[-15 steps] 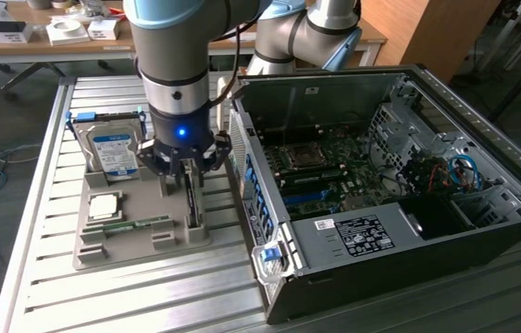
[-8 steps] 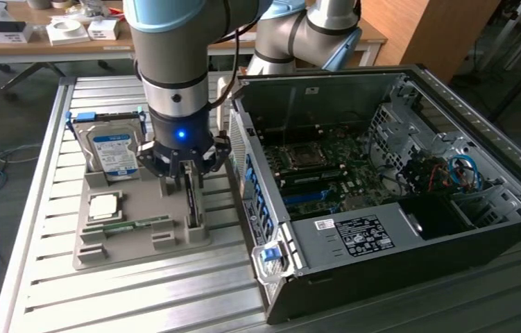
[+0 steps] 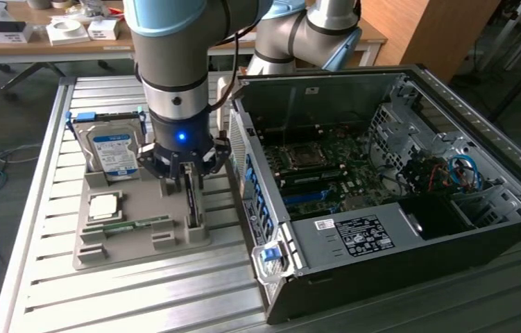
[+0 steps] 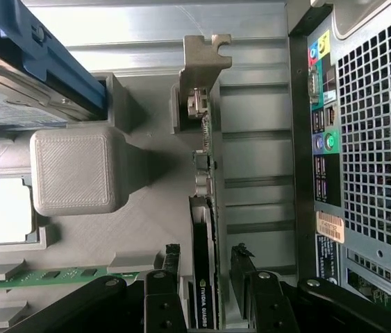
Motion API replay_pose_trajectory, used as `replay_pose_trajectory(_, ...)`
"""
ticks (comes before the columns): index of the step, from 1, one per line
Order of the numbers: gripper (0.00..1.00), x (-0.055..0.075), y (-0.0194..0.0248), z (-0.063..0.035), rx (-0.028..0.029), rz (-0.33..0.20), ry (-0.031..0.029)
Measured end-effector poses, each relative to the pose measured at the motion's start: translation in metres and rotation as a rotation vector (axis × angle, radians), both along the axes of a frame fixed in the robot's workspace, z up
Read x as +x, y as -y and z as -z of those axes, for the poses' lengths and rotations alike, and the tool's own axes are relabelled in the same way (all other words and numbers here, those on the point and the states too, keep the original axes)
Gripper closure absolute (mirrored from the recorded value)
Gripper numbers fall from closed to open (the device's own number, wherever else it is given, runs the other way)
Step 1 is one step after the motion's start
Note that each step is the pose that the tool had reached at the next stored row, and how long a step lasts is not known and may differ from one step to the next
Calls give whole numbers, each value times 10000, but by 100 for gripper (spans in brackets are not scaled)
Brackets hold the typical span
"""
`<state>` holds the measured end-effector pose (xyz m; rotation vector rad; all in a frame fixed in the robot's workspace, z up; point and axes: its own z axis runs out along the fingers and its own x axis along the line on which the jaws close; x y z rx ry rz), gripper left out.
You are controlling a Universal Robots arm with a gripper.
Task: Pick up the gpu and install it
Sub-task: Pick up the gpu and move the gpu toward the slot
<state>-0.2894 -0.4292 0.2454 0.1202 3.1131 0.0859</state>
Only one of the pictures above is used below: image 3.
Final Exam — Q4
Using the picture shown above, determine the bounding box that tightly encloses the green motherboard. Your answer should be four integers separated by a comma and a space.
258, 126, 402, 221

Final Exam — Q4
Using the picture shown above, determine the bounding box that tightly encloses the black power connector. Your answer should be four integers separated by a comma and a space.
398, 157, 450, 194

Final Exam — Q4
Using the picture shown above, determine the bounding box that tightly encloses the black expansion card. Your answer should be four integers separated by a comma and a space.
180, 161, 200, 229

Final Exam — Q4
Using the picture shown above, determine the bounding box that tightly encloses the white block with ring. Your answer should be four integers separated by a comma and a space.
45, 19, 92, 46

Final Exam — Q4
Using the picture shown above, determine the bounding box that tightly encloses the long blue expansion slot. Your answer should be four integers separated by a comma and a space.
281, 191, 333, 206

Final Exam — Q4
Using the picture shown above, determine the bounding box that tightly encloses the white box with black top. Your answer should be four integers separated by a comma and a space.
0, 20, 34, 45

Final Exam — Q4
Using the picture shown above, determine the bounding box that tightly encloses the hard disk with blue caddy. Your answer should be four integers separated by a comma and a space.
64, 106, 150, 182

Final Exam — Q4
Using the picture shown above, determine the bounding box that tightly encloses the grey power supply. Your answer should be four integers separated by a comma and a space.
285, 203, 428, 275

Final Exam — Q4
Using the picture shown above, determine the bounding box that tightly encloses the green RAM stick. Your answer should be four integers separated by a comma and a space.
81, 214, 170, 234

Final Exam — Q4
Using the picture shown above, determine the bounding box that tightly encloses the blue card retainer strip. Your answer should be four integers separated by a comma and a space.
242, 152, 273, 244

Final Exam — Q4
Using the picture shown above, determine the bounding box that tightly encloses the black drive bay box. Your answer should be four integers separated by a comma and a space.
400, 193, 478, 241

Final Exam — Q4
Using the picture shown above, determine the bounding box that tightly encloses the blue case latch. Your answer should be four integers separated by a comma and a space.
261, 244, 285, 264

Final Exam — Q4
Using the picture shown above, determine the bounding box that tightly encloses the wooden cabinet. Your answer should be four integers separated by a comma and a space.
360, 0, 504, 84

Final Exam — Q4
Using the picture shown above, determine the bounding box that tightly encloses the silver CPU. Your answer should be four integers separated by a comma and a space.
86, 194, 125, 221

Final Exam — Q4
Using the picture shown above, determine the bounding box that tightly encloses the grey parts rack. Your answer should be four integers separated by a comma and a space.
72, 162, 213, 271

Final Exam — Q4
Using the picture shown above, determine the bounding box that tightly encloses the silver disk bay bracket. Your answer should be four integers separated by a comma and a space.
449, 183, 521, 230

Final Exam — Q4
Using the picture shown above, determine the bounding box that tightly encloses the grey chipset heatsink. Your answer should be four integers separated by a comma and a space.
345, 196, 373, 212

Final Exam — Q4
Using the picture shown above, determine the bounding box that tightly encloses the blue wire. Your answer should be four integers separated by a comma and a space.
448, 154, 484, 192

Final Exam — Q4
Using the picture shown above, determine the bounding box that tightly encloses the perforated metal disk bay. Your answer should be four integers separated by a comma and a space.
366, 100, 430, 164

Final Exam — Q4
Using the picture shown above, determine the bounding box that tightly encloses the crumpled plastic packaging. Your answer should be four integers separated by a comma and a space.
62, 0, 126, 24

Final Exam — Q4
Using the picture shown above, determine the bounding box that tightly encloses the plain white box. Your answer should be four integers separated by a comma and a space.
86, 19, 121, 41

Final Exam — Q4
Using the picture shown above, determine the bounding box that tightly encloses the orange wire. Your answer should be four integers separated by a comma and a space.
429, 162, 450, 190

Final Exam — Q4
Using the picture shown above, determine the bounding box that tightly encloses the white floor cable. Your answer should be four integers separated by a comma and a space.
0, 144, 42, 164

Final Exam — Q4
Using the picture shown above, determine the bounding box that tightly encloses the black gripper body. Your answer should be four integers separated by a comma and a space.
148, 110, 217, 167

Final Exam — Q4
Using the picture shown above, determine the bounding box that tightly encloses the black chair base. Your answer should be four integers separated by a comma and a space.
0, 62, 68, 102

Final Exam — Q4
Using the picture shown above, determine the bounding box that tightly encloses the black PC case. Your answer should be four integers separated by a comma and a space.
217, 64, 521, 325

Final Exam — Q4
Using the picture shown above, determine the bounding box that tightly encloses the black camera cable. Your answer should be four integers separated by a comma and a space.
204, 31, 244, 112

